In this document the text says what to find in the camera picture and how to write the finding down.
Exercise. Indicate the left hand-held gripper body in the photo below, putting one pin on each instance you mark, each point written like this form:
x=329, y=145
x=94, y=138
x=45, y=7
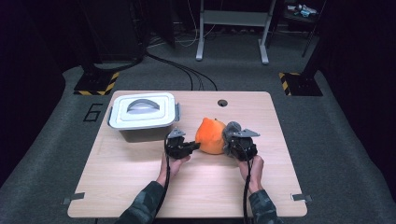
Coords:
x=176, y=149

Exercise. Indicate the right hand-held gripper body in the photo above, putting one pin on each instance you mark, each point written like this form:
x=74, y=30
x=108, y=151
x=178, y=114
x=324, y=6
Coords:
x=244, y=147

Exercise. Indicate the orange plush toy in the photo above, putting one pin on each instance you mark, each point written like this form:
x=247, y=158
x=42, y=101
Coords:
x=210, y=137

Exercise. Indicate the grey towel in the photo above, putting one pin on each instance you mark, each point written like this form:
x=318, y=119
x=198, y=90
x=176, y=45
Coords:
x=232, y=127

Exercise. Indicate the storage box with white lid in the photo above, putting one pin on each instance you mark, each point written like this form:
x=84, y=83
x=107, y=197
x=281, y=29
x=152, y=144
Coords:
x=143, y=112

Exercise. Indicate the person's left hand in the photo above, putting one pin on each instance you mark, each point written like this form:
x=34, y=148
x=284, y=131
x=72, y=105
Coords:
x=172, y=168

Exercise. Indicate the person's right hand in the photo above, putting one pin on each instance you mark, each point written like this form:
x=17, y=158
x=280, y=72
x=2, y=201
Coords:
x=255, y=175

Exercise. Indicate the black table grommet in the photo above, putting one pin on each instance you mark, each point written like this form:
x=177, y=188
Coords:
x=222, y=103

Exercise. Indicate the grey tape piece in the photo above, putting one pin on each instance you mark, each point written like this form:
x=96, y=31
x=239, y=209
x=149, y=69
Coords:
x=73, y=197
x=302, y=197

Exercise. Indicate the striped black stand base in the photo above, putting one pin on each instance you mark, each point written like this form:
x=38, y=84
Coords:
x=303, y=84
x=93, y=84

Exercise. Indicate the black equipment cabinet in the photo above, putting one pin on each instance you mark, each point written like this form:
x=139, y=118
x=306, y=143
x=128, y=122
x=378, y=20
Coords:
x=118, y=31

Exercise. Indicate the dark side table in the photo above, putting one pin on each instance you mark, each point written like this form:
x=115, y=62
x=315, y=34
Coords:
x=299, y=18

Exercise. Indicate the pale small clutter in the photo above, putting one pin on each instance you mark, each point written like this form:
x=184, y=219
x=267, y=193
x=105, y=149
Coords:
x=303, y=11

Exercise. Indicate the white metal desk frame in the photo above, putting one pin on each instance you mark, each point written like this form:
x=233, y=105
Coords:
x=233, y=18

